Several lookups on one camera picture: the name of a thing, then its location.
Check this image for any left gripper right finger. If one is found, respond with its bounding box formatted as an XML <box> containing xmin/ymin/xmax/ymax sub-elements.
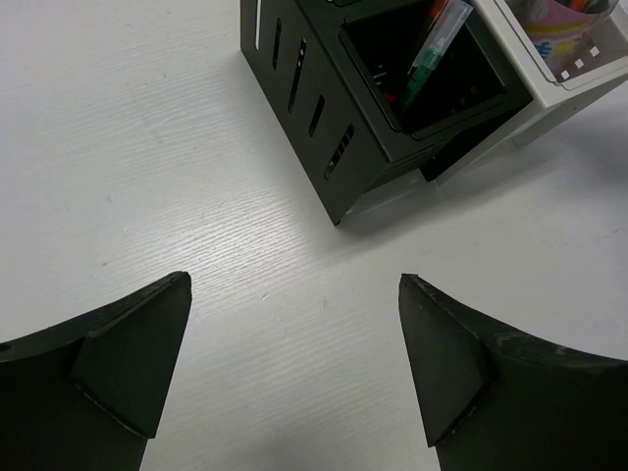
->
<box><xmin>398</xmin><ymin>274</ymin><xmax>627</xmax><ymax>470</ymax></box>

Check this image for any green pen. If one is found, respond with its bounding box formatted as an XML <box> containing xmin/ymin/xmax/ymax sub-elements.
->
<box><xmin>396</xmin><ymin>0</ymin><xmax>474</xmax><ymax>116</ymax></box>

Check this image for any white pen holder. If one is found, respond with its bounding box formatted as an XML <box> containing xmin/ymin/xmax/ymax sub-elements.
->
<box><xmin>421</xmin><ymin>1</ymin><xmax>627</xmax><ymax>183</ymax></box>

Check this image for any black pen holder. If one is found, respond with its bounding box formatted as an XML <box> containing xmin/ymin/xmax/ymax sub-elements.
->
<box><xmin>239</xmin><ymin>1</ymin><xmax>532</xmax><ymax>224</ymax></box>

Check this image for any pink glue tube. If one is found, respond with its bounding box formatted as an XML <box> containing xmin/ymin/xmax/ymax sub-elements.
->
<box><xmin>506</xmin><ymin>0</ymin><xmax>618</xmax><ymax>77</ymax></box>

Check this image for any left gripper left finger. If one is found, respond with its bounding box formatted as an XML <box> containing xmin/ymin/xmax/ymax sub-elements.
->
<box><xmin>1</xmin><ymin>272</ymin><xmax>191</xmax><ymax>470</ymax></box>

